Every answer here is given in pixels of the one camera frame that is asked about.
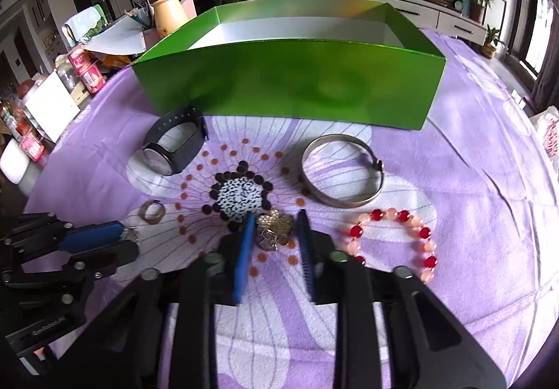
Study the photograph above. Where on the small potted plant on floor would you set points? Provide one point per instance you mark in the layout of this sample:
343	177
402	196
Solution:
492	42

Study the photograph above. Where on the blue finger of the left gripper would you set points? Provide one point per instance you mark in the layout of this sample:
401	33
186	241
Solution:
102	262
89	237

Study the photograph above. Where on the red snack can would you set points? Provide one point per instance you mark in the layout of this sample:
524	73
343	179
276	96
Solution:
32	146
86	68

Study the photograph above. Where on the white tv cabinet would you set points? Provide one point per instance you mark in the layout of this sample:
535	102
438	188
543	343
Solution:
435	17

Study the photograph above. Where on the pink box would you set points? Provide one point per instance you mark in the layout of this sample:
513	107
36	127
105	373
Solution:
151	37

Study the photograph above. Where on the black wrist watch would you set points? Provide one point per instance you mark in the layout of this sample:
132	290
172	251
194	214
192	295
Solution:
174	140

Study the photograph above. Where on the white red plastic bag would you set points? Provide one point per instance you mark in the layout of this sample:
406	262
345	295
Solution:
546	125

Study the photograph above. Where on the gold rhinestone brooch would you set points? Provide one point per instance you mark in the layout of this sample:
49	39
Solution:
274	230

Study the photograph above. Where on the cream bear bottle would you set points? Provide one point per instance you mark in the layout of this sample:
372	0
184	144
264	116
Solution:
169	16

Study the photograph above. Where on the white box on left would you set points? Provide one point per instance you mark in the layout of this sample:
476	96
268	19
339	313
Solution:
52	106

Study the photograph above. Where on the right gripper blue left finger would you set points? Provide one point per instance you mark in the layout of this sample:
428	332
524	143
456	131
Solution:
230	263

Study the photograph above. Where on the white paper sheet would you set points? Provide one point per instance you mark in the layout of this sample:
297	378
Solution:
123	37

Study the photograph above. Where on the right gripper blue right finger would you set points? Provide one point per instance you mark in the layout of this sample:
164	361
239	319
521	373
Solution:
321	261

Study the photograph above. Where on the green cardboard box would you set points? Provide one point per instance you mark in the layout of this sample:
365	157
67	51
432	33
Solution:
358	61

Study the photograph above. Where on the tall potted plant on cabinet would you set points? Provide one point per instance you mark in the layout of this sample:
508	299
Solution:
478	0

